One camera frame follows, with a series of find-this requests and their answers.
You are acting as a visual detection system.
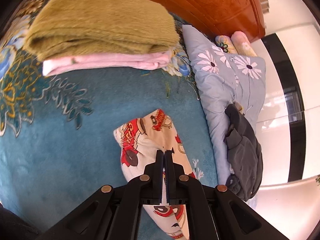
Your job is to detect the cream car print pants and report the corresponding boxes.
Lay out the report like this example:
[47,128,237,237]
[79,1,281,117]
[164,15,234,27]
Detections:
[113,109,195,239]

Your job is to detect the dark grey fleece jacket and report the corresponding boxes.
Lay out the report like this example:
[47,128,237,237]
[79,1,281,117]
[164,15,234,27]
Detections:
[225,104,263,202]

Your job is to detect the teal floral bed blanket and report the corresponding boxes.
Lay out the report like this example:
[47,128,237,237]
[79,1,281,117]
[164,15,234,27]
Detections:
[1,0,217,232]

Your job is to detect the light blue daisy quilt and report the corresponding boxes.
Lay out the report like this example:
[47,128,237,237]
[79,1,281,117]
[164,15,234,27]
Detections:
[182,25,266,185]

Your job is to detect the folded pink garment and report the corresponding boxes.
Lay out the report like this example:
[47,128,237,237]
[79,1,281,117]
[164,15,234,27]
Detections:
[42,51,172,76]

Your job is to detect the pink floral pillow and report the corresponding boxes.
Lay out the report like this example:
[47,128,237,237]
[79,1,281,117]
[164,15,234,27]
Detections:
[231,31,257,56]

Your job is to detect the pale floral pillow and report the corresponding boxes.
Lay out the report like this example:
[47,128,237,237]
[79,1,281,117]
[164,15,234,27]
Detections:
[215,35,238,54]

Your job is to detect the folded olive green sweater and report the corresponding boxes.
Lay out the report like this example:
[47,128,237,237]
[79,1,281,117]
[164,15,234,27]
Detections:
[24,0,180,61]

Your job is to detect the orange wooden headboard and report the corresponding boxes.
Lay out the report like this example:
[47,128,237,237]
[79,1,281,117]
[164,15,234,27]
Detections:
[151,0,265,42]

